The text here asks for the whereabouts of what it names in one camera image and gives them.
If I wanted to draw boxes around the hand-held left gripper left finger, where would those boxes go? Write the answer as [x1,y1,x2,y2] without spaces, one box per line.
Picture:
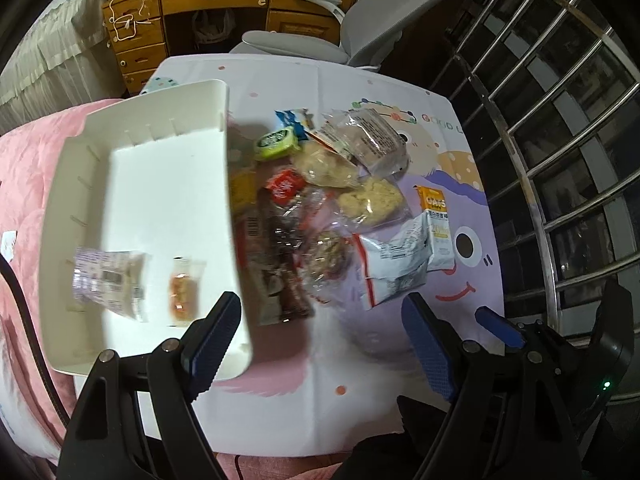
[54,291,243,480]

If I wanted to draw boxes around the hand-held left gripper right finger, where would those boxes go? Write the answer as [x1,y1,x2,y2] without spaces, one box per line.
[401,291,584,480]

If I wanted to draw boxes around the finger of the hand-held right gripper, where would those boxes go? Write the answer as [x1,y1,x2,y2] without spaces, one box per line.
[475,306,592,362]

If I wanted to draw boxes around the small orange snack packet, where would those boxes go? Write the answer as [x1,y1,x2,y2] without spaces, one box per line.
[167,256,207,326]

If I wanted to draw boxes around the silver white snack bag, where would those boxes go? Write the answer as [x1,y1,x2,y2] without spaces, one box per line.
[352,215,433,311]

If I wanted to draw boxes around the dark chocolate snack packet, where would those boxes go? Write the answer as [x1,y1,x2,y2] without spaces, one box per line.
[240,195,316,326]

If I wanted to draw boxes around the orange white drink sachet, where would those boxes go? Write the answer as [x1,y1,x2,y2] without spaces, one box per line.
[414,186,458,273]

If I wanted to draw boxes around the purple label clear snack packet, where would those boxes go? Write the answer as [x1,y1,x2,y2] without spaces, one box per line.
[72,247,151,321]

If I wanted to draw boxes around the brown cookie packet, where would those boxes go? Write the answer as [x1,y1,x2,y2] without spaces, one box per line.
[300,227,351,303]

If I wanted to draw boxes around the yellow snack packet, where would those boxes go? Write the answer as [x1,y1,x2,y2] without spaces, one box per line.
[227,170,263,216]

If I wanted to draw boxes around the clear rice cracker packet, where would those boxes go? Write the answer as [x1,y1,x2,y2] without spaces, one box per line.
[335,177,403,226]

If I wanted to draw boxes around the white plastic bin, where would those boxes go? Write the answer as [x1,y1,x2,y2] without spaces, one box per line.
[37,79,253,378]

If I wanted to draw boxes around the red snack packet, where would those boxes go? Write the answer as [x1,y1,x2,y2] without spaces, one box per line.
[265,169,306,206]

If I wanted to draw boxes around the red edged rice cracker packet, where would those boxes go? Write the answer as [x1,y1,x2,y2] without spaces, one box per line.
[292,130,361,188]

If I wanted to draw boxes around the green snack packet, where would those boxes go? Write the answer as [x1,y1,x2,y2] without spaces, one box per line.
[252,127,301,161]

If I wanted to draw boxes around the brown grain cake packet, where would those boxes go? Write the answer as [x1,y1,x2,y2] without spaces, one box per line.
[322,107,411,178]

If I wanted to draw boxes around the blue snack packet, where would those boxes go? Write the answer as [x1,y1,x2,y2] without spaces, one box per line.
[274,108,315,141]

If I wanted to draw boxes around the metal window grille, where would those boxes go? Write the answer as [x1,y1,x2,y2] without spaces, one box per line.
[425,0,640,401]

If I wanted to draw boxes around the pink quilted blanket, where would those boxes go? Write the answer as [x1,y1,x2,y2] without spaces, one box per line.
[0,99,351,480]

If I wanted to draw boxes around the cartoon printed tablecloth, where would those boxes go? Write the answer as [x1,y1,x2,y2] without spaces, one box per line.
[75,52,506,458]

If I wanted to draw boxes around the waste bin with bag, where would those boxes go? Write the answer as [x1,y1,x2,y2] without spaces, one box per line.
[191,10,236,46]

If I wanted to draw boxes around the white frilled curtain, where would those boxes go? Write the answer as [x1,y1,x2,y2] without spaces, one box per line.
[0,0,126,133]

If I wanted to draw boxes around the grey office chair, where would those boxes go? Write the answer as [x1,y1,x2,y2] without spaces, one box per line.
[227,0,467,68]

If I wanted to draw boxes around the black cable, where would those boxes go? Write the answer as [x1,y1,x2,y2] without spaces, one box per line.
[0,255,73,426]

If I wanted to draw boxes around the white charging cable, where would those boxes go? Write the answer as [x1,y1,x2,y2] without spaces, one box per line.
[104,0,153,43]

